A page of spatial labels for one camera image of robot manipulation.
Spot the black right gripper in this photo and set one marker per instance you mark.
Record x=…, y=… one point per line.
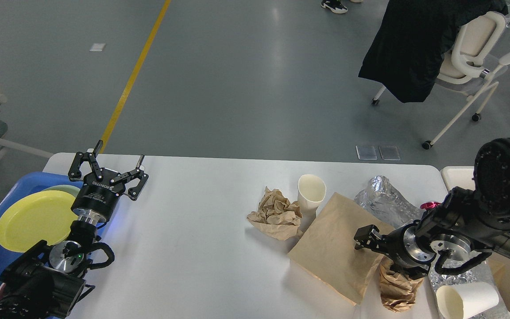
x=401, y=246

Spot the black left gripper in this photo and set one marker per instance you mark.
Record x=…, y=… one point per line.
x=98, y=195

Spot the brown paper bag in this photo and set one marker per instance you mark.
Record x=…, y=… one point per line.
x=327, y=248

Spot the brown paper ball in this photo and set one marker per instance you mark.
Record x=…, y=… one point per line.
x=398, y=292
x=276, y=216

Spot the yellow plastic plate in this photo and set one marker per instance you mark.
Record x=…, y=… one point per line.
x=44, y=215

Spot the pink ribbed mug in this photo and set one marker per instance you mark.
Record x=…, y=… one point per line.
x=0, y=290

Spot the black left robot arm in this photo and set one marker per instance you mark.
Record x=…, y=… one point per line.
x=48, y=280

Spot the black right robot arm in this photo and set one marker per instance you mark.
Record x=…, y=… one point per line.
x=461, y=232

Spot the pale green plate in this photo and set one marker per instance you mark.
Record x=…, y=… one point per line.
x=67, y=188

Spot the crumpled clear plastic wrap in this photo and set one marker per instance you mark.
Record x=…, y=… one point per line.
x=386, y=203

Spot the crushed red can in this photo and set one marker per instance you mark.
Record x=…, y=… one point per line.
x=429, y=205

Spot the white paper cup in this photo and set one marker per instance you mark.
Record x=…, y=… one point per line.
x=463, y=301
x=311, y=193

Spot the clear floor plate left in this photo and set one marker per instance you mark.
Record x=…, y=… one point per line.
x=366, y=152

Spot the clear floor plate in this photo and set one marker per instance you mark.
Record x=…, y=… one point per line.
x=389, y=153
x=366, y=152

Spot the clear floor plate right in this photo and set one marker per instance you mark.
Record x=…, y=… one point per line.
x=389, y=153

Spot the blue plastic tray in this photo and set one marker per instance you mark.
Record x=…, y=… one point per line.
x=29, y=184

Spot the black jacket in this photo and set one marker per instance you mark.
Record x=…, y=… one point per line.
x=409, y=47

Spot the white office chair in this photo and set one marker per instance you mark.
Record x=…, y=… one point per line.
x=469, y=69

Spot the dark sneaker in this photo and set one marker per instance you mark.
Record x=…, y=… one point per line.
x=334, y=6

